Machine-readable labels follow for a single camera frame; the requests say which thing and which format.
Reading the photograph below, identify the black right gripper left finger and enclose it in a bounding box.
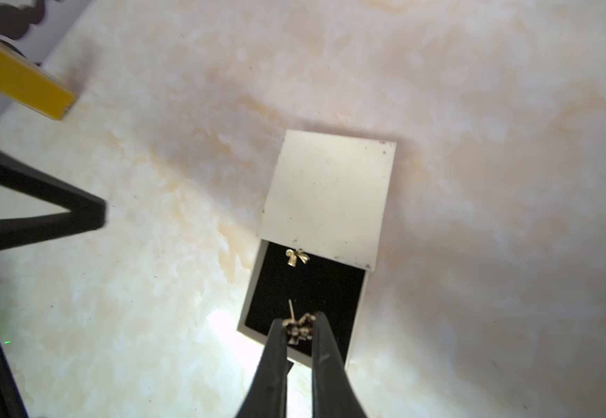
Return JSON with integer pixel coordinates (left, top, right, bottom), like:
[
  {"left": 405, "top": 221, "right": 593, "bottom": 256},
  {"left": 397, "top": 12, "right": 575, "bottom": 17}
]
[{"left": 236, "top": 319, "right": 290, "bottom": 418}]

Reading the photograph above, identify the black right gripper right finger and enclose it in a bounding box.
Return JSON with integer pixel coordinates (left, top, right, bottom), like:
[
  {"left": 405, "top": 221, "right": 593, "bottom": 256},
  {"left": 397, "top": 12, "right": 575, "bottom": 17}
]
[{"left": 312, "top": 312, "right": 367, "bottom": 418}]

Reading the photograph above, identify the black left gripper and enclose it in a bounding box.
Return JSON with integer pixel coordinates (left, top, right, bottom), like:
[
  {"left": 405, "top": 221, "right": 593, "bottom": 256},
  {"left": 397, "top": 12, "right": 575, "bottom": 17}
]
[{"left": 0, "top": 151, "right": 107, "bottom": 418}]

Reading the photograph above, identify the gold flower earring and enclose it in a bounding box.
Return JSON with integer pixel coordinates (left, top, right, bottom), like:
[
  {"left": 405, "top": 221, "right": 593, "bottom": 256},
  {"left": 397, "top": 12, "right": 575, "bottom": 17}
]
[{"left": 282, "top": 300, "right": 316, "bottom": 346}]

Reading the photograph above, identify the gold bow earring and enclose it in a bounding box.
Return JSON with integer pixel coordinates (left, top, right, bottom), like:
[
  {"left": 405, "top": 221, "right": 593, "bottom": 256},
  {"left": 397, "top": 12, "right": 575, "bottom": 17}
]
[{"left": 286, "top": 248, "right": 310, "bottom": 268}]

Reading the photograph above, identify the yellow block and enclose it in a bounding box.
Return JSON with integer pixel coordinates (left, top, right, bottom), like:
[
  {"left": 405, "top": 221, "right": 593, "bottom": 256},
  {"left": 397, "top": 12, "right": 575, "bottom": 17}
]
[{"left": 0, "top": 43, "right": 77, "bottom": 120}]

